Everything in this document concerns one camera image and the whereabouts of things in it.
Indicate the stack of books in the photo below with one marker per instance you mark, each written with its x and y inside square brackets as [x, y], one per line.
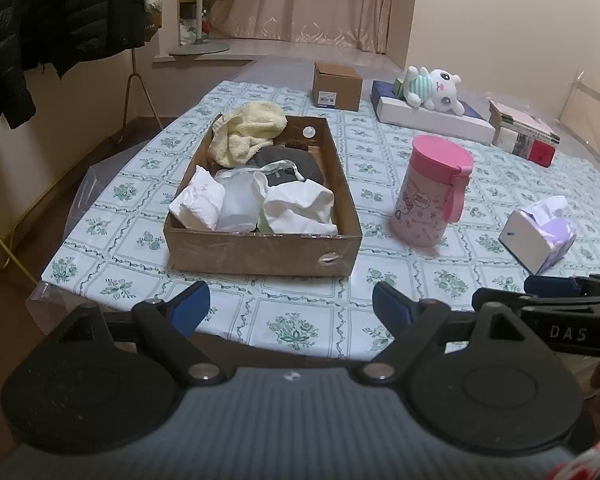
[523, 135]

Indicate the pale yellow towel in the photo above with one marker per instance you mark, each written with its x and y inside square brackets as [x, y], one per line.
[239, 134]

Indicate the black jacket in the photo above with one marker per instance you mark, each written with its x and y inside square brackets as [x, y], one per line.
[61, 33]

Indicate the open brown cardboard tray box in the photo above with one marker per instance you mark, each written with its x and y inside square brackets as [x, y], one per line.
[316, 256]

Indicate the white plush cat toy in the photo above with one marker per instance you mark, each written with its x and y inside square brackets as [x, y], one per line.
[435, 90]

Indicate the pink Hello Kitty cup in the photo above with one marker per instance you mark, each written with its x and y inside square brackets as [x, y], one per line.
[433, 190]

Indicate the clear plastic sheet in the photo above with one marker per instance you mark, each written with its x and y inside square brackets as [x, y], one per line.
[578, 119]

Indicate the grey white fabric hat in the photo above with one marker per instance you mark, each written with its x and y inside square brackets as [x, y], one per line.
[283, 165]

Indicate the white cloth pile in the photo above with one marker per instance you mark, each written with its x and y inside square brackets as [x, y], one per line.
[250, 205]

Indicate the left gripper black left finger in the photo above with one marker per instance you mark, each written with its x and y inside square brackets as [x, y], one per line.
[101, 380]

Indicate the white flat box blue top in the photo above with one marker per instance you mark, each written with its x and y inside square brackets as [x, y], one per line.
[393, 111]

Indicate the purple tissue pack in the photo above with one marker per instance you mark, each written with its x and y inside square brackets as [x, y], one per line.
[540, 234]

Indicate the white pink small towel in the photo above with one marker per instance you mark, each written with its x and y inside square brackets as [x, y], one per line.
[199, 205]

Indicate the small closed cardboard box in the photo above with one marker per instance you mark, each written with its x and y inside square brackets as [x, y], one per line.
[336, 86]

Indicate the beige curtain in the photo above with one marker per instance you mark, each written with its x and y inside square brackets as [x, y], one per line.
[359, 24]

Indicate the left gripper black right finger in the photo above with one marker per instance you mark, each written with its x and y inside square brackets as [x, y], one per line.
[482, 381]

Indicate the green floral tablecloth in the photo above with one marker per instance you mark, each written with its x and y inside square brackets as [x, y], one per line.
[117, 254]

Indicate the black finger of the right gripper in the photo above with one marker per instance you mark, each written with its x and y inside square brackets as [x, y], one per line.
[552, 286]
[565, 324]

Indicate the standing fan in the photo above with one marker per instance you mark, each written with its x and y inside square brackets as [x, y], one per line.
[194, 31]

